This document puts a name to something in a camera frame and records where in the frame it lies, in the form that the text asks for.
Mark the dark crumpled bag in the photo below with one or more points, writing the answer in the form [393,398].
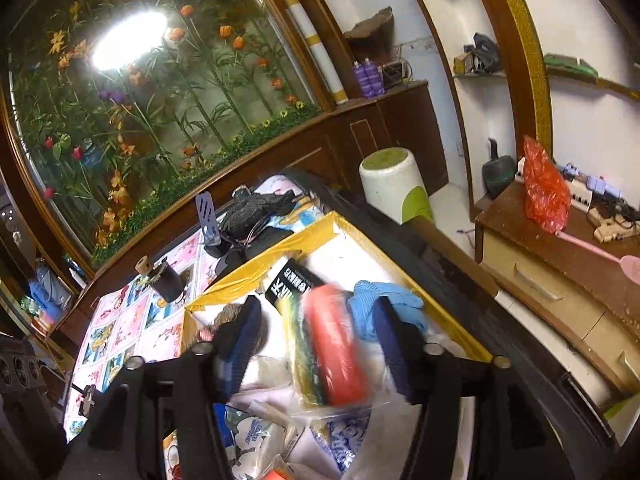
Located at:
[482,52]

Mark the purple toy gun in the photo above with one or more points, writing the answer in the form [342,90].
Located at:
[595,182]

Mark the green flat object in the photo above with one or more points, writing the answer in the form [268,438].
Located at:
[570,67]

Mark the brown knitted scrubber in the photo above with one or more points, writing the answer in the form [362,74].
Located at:
[227,315]

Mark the black snack packet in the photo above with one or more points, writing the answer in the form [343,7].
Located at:
[292,280]

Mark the flower and bamboo display panel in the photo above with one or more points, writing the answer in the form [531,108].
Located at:
[175,110]

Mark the blue plastic jug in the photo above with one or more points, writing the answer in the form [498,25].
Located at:
[47,290]

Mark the white paper roll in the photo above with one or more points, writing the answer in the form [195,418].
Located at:
[320,55]

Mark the bag of coloured sticks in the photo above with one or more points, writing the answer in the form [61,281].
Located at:
[335,350]

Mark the gold trimmed wooden arch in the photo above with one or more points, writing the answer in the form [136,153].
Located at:
[520,60]

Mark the pink fly swatter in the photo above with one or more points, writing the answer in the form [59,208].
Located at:
[590,246]

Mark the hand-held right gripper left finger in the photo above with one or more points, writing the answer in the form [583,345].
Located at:
[242,340]

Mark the white power strip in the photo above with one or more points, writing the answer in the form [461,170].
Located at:
[580,197]

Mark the yellow cardboard box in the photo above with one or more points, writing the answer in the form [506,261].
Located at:
[350,255]

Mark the dark bottle with cork lid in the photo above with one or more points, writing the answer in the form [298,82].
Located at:
[170,282]

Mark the red plastic bag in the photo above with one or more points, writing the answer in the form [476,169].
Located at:
[545,190]

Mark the white and green stool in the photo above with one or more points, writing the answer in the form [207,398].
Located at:
[395,195]

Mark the blue cloth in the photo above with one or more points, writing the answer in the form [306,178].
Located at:
[370,295]

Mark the wooden display cabinet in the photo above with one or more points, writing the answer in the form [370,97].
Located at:
[400,115]

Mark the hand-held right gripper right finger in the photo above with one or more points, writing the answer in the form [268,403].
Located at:
[395,345]

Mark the brown wood piece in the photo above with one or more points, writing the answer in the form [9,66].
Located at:
[370,30]

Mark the dark green round pot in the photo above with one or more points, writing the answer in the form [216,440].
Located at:
[500,172]

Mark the purple phone stand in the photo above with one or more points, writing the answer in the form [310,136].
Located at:
[206,215]

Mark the white cloth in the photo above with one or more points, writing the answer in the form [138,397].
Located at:
[270,372]

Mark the wooden dresser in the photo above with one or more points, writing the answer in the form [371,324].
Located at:
[550,270]

